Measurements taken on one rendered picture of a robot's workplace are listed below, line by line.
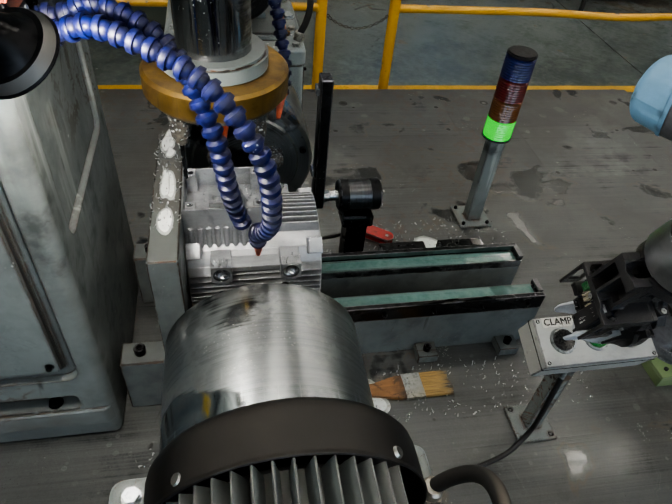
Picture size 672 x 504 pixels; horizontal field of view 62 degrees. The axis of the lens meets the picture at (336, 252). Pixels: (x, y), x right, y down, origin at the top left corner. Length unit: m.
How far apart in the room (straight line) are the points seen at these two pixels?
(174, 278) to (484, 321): 0.59
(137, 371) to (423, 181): 0.88
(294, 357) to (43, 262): 0.30
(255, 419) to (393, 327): 0.71
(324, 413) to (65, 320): 0.50
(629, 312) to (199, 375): 0.45
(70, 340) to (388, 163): 0.99
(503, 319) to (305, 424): 0.80
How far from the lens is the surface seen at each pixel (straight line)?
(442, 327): 1.06
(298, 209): 0.86
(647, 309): 0.66
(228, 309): 0.65
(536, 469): 1.03
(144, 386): 0.97
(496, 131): 1.25
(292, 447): 0.32
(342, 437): 0.33
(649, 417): 1.18
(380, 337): 1.04
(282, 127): 1.04
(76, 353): 0.83
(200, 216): 0.81
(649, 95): 0.66
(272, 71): 0.73
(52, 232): 0.69
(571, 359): 0.83
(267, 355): 0.60
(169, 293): 0.77
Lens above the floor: 1.65
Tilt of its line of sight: 43 degrees down
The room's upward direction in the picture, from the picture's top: 6 degrees clockwise
